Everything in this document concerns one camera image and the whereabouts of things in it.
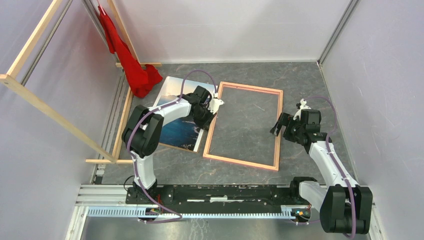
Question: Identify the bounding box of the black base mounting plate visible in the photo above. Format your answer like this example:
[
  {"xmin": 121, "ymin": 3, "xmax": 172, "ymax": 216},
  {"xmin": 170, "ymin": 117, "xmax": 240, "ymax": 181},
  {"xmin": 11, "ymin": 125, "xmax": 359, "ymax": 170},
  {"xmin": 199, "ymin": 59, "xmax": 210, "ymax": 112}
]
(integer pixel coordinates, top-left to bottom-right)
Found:
[{"xmin": 125, "ymin": 184, "xmax": 312, "ymax": 215}]

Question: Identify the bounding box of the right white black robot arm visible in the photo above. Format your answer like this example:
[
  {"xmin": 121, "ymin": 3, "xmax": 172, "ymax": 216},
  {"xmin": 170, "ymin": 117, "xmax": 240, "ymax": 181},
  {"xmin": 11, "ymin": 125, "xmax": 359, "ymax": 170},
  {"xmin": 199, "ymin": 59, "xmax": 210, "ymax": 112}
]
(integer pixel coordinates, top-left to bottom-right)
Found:
[{"xmin": 270, "ymin": 108, "xmax": 373, "ymax": 238}]

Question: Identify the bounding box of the landscape photo print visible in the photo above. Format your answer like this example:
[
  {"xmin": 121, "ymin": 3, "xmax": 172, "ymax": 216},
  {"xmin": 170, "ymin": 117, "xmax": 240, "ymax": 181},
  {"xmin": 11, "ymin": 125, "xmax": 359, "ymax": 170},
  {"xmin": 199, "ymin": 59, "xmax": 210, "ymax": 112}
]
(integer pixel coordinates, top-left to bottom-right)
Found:
[{"xmin": 153, "ymin": 76, "xmax": 214, "ymax": 153}]

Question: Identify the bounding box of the pink wooden picture frame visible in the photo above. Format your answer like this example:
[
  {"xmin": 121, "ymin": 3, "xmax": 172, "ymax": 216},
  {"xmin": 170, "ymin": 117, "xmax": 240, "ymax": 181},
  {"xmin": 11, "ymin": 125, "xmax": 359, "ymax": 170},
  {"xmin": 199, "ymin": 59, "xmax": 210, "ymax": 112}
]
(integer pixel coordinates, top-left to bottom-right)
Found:
[{"xmin": 203, "ymin": 81, "xmax": 284, "ymax": 171}]

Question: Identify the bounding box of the red cloth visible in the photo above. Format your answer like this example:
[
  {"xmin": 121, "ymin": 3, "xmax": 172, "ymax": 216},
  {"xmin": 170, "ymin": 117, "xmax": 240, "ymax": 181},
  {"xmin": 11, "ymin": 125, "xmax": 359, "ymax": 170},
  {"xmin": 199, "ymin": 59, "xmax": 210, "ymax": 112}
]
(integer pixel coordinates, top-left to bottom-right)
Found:
[{"xmin": 98, "ymin": 5, "xmax": 163, "ymax": 98}]

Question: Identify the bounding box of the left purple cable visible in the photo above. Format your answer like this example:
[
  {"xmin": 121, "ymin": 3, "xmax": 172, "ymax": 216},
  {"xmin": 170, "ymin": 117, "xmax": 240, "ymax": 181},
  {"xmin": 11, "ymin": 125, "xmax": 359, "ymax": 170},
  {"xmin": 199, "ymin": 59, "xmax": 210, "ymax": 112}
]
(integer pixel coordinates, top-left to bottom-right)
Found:
[{"xmin": 126, "ymin": 69, "xmax": 220, "ymax": 224}]

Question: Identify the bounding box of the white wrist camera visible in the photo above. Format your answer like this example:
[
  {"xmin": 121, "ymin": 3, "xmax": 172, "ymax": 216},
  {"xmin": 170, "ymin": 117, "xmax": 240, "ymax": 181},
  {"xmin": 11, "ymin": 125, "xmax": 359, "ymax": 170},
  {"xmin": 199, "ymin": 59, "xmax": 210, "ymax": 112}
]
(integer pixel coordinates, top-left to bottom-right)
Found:
[
  {"xmin": 293, "ymin": 98, "xmax": 311, "ymax": 121},
  {"xmin": 207, "ymin": 97, "xmax": 225, "ymax": 114}
]

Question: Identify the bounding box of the white slotted cable duct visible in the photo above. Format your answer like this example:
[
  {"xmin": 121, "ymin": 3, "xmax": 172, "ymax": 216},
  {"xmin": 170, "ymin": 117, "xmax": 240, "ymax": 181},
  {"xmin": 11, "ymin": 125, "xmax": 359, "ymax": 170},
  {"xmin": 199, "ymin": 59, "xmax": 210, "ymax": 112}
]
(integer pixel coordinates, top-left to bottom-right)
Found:
[{"xmin": 86, "ymin": 206, "xmax": 296, "ymax": 220}]

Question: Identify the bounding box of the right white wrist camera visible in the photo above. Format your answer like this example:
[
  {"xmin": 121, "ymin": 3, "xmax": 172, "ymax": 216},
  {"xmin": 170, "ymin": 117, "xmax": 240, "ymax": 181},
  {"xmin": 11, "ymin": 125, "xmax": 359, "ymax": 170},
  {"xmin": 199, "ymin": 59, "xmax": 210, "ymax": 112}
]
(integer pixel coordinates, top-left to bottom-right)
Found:
[{"xmin": 293, "ymin": 98, "xmax": 311, "ymax": 121}]

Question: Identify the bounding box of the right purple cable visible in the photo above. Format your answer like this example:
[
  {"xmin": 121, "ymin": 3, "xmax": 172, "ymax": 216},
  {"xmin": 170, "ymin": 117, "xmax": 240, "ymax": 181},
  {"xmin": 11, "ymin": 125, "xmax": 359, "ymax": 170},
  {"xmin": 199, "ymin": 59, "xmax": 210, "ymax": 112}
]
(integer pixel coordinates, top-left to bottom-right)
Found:
[{"xmin": 296, "ymin": 96, "xmax": 360, "ymax": 239}]

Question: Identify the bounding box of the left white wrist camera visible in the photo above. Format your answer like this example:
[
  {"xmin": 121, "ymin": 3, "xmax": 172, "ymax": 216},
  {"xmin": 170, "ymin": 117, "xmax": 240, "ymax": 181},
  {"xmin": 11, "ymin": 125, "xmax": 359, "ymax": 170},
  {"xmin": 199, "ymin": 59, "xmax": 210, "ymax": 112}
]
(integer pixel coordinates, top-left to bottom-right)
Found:
[{"xmin": 207, "ymin": 97, "xmax": 225, "ymax": 114}]

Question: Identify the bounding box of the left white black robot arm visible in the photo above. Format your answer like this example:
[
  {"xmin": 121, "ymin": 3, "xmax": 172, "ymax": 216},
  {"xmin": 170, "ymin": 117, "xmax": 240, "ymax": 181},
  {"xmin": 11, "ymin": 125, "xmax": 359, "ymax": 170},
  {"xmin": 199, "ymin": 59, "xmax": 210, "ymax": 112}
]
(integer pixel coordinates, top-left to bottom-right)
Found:
[{"xmin": 121, "ymin": 86, "xmax": 223, "ymax": 204}]

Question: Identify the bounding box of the purple cable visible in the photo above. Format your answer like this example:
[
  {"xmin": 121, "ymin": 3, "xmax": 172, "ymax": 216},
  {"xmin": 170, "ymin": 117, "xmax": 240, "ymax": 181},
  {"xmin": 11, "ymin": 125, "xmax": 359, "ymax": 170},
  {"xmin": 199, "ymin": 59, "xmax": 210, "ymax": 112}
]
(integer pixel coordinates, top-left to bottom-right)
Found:
[
  {"xmin": 296, "ymin": 96, "xmax": 360, "ymax": 239},
  {"xmin": 126, "ymin": 69, "xmax": 220, "ymax": 224}
]

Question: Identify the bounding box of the wooden rack frame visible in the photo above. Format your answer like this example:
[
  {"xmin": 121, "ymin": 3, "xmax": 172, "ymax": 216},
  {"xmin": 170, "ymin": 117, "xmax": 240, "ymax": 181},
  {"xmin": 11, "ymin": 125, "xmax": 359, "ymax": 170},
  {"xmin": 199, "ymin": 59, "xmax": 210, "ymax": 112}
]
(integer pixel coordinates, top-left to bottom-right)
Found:
[{"xmin": 0, "ymin": 0, "xmax": 163, "ymax": 166}]

